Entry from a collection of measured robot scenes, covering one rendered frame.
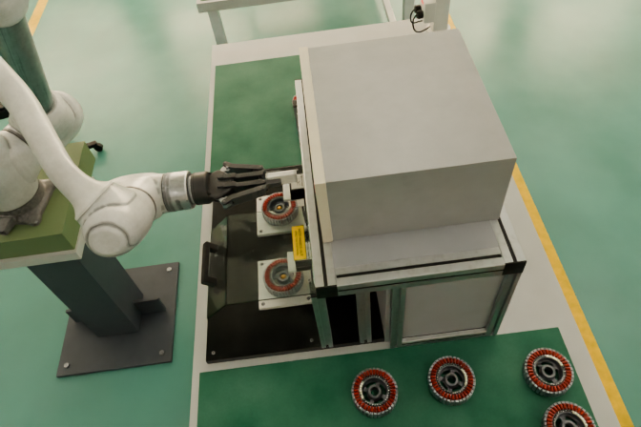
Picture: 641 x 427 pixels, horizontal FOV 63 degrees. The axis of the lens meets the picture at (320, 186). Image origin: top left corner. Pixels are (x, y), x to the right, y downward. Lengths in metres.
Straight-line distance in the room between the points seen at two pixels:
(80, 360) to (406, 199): 1.78
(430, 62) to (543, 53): 2.35
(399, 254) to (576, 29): 2.88
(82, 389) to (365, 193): 1.73
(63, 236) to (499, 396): 1.31
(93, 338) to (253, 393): 1.24
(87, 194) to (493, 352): 1.03
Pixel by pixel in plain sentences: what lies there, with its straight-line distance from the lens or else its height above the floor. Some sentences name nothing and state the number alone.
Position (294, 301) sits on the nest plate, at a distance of 1.48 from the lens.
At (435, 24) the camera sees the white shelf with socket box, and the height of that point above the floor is 0.80.
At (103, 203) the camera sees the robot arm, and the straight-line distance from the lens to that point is 1.08.
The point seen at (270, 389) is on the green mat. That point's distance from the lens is 1.43.
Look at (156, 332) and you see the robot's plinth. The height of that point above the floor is 0.02.
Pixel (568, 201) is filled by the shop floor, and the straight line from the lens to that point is 2.78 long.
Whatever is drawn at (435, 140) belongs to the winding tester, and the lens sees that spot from 1.08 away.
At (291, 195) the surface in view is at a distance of 1.53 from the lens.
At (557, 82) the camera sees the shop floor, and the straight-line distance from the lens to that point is 3.39.
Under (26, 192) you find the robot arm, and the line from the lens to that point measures 1.82.
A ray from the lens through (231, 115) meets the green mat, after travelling 2.04.
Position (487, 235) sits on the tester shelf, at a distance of 1.20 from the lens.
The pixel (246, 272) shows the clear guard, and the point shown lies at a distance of 1.22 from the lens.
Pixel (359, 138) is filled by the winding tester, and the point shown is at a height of 1.32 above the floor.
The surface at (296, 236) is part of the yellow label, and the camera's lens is 1.24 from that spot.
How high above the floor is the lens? 2.09
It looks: 51 degrees down
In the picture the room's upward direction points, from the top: 8 degrees counter-clockwise
